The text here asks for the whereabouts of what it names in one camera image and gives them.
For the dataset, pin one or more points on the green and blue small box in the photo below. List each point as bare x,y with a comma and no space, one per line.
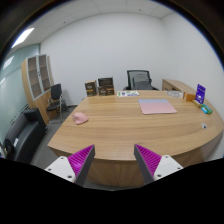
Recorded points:
206,109

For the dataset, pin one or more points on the wooden side desk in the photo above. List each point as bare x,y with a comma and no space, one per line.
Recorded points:
175,85

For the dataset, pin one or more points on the pink computer mouse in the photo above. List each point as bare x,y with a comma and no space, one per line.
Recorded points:
80,118

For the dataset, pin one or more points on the black mesh office chair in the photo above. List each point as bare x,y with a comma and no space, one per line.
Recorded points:
137,73

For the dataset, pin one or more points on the tall brown cardboard box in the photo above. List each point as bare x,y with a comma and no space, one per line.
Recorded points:
90,88

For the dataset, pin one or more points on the white green purple printed sheet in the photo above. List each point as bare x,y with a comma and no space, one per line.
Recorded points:
128,93

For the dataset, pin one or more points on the small orange box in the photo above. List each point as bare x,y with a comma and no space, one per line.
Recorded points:
189,97

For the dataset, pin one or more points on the black visitor chair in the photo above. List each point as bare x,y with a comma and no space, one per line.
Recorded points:
56,96

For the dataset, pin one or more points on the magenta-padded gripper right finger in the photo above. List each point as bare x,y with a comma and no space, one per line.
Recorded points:
150,160

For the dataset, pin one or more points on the grey backpack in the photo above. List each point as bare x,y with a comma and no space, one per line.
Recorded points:
142,82

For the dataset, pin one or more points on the ceiling light panel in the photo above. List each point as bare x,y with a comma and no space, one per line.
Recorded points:
22,37

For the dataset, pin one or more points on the black leather sofa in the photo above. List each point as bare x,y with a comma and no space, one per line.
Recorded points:
23,136

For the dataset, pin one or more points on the black product box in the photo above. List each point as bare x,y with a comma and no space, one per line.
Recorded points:
105,82

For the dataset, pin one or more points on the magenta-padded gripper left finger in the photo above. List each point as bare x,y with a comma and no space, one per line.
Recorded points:
79,160

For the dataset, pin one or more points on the wooden shelf cabinet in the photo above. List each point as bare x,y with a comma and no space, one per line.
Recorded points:
35,83

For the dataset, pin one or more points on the purple sign card with stand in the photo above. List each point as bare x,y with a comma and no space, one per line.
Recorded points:
200,93

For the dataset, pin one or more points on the pink and blue mouse pad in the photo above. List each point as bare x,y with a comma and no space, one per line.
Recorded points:
156,106

